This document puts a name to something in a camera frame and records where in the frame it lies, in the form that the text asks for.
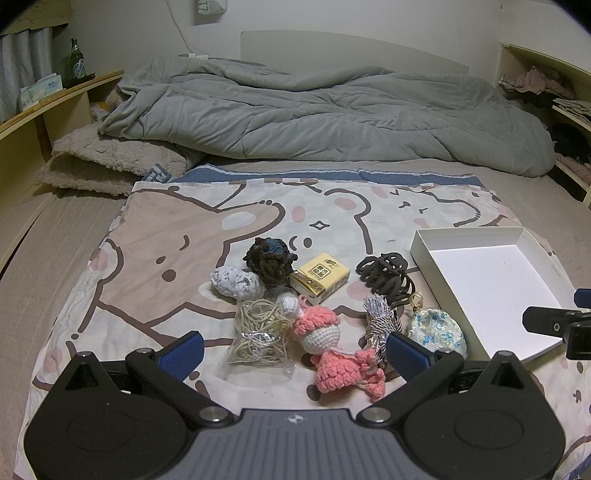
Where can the white power adapter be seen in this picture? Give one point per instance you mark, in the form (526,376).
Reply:
(196,56)

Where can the yellow tissue pack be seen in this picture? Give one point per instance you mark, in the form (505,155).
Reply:
(318,277)

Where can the grey curtain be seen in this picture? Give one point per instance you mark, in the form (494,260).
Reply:
(23,60)

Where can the pink crochet doll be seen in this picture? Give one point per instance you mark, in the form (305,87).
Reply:
(323,339)

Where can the pale green tissue packet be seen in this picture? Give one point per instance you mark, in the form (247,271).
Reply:
(40,90)

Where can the bear printed blanket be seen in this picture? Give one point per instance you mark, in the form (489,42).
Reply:
(184,240)

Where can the white wall fixture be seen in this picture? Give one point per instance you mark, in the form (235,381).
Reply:
(210,5)

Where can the cream open shelf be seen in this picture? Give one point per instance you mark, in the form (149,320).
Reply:
(508,64)

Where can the beige folded clothes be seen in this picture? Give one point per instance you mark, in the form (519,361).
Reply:
(572,108)

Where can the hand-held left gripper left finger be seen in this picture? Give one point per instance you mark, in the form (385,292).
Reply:
(184,354)

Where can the grey comforter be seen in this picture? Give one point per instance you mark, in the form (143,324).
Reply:
(323,115)

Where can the floral round pouch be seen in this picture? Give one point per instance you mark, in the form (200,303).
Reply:
(436,332)

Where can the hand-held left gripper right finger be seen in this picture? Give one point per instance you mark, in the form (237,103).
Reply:
(406,357)

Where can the dark clothes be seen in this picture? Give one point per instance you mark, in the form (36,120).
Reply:
(572,141)

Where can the green glass bottle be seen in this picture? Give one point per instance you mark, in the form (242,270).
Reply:
(77,64)

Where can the bag of rubber bands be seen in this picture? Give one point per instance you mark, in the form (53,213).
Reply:
(256,332)

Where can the wooden bedside shelf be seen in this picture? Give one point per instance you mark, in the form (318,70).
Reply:
(64,106)

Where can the dark crochet scrunchie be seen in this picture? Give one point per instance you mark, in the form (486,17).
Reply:
(270,261)

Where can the white cardboard box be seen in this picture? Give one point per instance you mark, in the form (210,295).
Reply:
(489,295)

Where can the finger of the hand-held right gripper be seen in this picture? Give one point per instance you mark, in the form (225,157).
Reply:
(547,321)
(583,298)

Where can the beige fleece blanket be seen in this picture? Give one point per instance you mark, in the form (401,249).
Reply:
(106,161)

